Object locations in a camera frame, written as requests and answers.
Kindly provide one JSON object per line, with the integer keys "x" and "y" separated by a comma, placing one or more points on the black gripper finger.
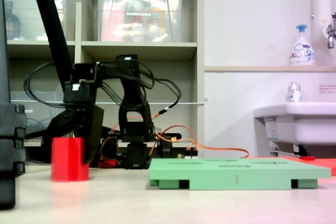
{"x": 60, "y": 124}
{"x": 95, "y": 129}

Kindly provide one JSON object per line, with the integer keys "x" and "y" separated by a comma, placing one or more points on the red cross columnar block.
{"x": 69, "y": 161}

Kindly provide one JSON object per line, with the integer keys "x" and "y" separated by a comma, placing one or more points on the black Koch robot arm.
{"x": 134, "y": 103}

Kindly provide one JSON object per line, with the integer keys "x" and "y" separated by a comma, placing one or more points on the green shape hole board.
{"x": 236, "y": 174}

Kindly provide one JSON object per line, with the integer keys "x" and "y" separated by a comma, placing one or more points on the thin black tripod strut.
{"x": 36, "y": 133}

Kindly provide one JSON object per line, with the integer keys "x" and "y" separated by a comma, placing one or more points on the notched black tripod leg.
{"x": 10, "y": 142}

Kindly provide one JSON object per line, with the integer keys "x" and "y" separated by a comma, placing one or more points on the cream shelf unit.
{"x": 136, "y": 47}

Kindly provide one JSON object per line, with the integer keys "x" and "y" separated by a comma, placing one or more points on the pink package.
{"x": 113, "y": 24}

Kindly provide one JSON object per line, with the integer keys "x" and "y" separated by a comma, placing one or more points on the small circuit board with connectors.
{"x": 187, "y": 157}

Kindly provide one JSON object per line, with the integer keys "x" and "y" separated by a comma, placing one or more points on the dark round bottle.
{"x": 11, "y": 24}

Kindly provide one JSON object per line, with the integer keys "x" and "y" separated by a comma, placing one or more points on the yellow bottle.
{"x": 155, "y": 19}

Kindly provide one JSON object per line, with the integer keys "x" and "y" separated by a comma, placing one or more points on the large clear storage bin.
{"x": 173, "y": 3}

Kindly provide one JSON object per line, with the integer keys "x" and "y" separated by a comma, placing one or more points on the sink label sticker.
{"x": 271, "y": 129}

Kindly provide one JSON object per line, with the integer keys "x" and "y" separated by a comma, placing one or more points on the small clear bottle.
{"x": 294, "y": 94}

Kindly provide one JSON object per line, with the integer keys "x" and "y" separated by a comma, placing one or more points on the white sink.
{"x": 302, "y": 127}

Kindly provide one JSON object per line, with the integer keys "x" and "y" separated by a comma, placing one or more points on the white pump soap bottle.
{"x": 302, "y": 51}

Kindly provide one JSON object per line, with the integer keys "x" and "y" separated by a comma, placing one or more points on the metal faucet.
{"x": 331, "y": 35}

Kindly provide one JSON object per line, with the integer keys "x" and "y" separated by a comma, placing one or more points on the black sink bracket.
{"x": 302, "y": 150}

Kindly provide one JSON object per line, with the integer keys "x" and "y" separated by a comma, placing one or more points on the wall notice sticker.
{"x": 328, "y": 89}

